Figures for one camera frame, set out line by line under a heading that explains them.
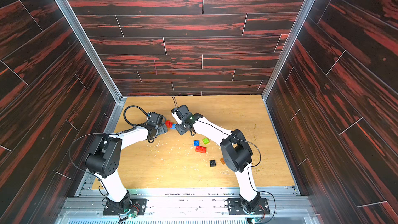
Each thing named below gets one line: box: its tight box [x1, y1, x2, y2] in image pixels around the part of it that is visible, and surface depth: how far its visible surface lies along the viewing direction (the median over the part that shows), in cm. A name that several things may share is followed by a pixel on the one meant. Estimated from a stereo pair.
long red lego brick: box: [195, 145, 207, 154], surface depth 93 cm
